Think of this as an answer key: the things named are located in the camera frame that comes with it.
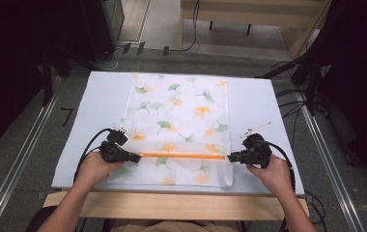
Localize white floor cable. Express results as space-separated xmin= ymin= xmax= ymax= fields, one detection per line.
xmin=94 ymin=47 xmax=121 ymax=73

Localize person's right hand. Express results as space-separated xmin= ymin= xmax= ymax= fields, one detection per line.
xmin=246 ymin=154 xmax=295 ymax=195

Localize black cabinet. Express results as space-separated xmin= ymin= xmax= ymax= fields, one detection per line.
xmin=80 ymin=0 xmax=126 ymax=63

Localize dark curtain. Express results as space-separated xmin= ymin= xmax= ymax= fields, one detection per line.
xmin=0 ymin=0 xmax=88 ymax=159
xmin=313 ymin=0 xmax=367 ymax=185

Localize white board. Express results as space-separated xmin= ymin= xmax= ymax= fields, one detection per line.
xmin=50 ymin=71 xmax=306 ymax=197

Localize bundle of black floor cables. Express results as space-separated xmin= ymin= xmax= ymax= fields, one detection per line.
xmin=270 ymin=60 xmax=311 ymax=149

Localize black floor cable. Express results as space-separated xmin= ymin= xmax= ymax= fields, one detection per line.
xmin=162 ymin=0 xmax=203 ymax=56

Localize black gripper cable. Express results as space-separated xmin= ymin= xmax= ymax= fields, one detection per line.
xmin=72 ymin=128 xmax=114 ymax=184
xmin=262 ymin=139 xmax=328 ymax=232

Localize wooden table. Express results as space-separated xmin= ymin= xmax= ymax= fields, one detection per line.
xmin=43 ymin=189 xmax=310 ymax=222

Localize person's tan trousers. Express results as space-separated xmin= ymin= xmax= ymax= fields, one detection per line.
xmin=111 ymin=219 xmax=241 ymax=232

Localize person's left hand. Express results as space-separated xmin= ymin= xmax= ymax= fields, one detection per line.
xmin=77 ymin=150 xmax=127 ymax=189

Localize black metal stand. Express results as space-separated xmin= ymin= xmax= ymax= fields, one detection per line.
xmin=41 ymin=44 xmax=54 ymax=108
xmin=257 ymin=52 xmax=323 ymax=118

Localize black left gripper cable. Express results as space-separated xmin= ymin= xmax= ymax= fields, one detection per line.
xmin=72 ymin=128 xmax=114 ymax=184

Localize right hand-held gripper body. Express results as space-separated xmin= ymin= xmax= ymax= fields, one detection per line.
xmin=239 ymin=121 xmax=273 ymax=169

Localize white leaf-print mesh laundry bag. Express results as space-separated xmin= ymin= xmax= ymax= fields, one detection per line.
xmin=105 ymin=72 xmax=235 ymax=188

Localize metal floor rail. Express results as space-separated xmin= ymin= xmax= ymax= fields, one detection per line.
xmin=0 ymin=91 xmax=62 ymax=232
xmin=296 ymin=91 xmax=366 ymax=232

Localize wooden bench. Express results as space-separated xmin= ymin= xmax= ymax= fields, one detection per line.
xmin=179 ymin=0 xmax=331 ymax=60

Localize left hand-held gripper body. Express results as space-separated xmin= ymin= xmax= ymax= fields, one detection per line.
xmin=99 ymin=127 xmax=131 ymax=163

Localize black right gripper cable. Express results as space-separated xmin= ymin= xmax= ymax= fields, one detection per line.
xmin=262 ymin=139 xmax=328 ymax=232

